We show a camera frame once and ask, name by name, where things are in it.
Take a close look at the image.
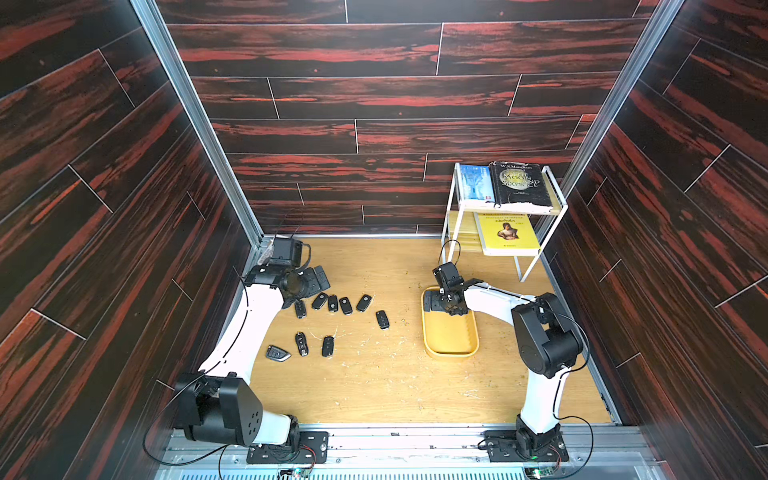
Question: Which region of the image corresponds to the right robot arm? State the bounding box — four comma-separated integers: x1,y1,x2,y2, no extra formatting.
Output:
422,262,584,459

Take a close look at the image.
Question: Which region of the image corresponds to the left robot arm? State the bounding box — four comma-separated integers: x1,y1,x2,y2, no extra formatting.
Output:
174,266,330,447

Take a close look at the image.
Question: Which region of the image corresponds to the yellow storage tray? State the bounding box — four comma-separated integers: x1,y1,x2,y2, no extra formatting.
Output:
422,286,479,361

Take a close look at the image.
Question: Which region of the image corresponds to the black silver car key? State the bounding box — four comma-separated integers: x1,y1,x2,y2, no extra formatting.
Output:
265,345,291,362

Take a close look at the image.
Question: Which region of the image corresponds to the white calculator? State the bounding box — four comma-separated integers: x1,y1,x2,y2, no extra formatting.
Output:
257,237,281,265

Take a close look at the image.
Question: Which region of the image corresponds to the yellow paperback book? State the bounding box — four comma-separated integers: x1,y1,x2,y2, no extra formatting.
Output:
474,213,540,256

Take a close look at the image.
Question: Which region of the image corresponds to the blue white book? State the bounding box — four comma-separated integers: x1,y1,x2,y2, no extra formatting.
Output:
458,164,495,204

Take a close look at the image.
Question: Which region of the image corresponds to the black hardcover book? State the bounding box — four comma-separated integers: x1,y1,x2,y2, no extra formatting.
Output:
489,161,552,208

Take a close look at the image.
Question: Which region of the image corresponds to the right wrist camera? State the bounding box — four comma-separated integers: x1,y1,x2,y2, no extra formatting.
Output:
432,262,464,292

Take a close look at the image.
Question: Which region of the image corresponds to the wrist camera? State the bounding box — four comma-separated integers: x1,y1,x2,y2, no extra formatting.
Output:
269,237,303,268
432,262,464,292

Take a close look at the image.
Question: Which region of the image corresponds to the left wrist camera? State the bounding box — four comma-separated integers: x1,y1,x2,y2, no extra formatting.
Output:
269,237,303,268

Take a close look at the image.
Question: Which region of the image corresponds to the white wire shelf rack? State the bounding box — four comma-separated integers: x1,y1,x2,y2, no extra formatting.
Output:
439,161,568,282

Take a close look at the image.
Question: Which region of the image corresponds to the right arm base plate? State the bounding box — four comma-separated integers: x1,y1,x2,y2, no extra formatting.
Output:
477,430,569,463

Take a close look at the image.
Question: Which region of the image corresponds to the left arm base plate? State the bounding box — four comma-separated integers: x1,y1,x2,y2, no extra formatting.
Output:
246,430,329,466

